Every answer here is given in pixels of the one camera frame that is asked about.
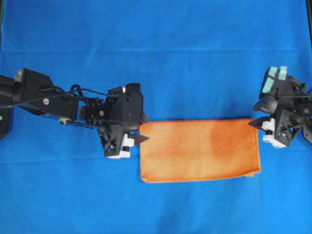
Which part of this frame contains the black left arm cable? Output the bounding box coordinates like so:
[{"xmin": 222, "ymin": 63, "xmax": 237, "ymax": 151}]
[{"xmin": 40, "ymin": 84, "xmax": 115, "ymax": 98}]

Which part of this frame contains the orange towel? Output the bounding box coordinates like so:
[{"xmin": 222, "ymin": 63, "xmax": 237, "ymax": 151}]
[{"xmin": 140, "ymin": 118, "xmax": 261, "ymax": 183}]

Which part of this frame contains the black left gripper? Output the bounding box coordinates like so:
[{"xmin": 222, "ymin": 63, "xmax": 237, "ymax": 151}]
[{"xmin": 97, "ymin": 87, "xmax": 149, "ymax": 159}]

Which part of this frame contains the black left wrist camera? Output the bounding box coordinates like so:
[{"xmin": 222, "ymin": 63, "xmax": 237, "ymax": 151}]
[{"xmin": 125, "ymin": 83, "xmax": 142, "ymax": 96}]

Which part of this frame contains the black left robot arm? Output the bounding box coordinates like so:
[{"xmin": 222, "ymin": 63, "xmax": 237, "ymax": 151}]
[{"xmin": 0, "ymin": 68, "xmax": 149, "ymax": 159}]

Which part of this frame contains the blue table cloth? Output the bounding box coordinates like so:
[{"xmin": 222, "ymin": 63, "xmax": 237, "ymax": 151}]
[{"xmin": 0, "ymin": 0, "xmax": 312, "ymax": 234}]

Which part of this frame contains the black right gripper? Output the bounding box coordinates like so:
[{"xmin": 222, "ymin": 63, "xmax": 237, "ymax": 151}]
[{"xmin": 248, "ymin": 107, "xmax": 305, "ymax": 148}]

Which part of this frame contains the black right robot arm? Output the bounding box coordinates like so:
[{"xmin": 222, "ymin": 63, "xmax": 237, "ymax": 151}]
[{"xmin": 248, "ymin": 94, "xmax": 312, "ymax": 148}]

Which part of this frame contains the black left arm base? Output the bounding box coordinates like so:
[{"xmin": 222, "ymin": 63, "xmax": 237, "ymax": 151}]
[{"xmin": 0, "ymin": 108, "xmax": 14, "ymax": 140}]

